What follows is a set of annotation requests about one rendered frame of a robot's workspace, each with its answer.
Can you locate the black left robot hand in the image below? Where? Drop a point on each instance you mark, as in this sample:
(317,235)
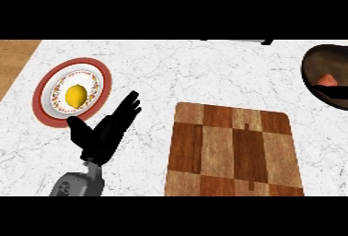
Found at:
(100,135)

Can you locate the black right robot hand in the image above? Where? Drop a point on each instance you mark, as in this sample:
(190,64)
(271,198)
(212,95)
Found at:
(333,92)

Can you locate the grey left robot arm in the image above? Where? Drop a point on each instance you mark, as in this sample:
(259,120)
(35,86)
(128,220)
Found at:
(79,183)

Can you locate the orange sweet potato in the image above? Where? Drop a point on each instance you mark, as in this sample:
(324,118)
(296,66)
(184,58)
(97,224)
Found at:
(326,80)

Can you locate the dark round pan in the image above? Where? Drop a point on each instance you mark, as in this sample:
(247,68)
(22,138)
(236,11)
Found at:
(324,61)

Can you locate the checkered wooden cutting board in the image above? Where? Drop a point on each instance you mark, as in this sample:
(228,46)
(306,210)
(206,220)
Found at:
(233,150)

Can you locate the yellow lemon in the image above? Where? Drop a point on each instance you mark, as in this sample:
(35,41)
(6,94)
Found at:
(75,96)

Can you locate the red rimmed patterned plate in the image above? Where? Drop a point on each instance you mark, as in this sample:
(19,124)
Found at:
(44,101)

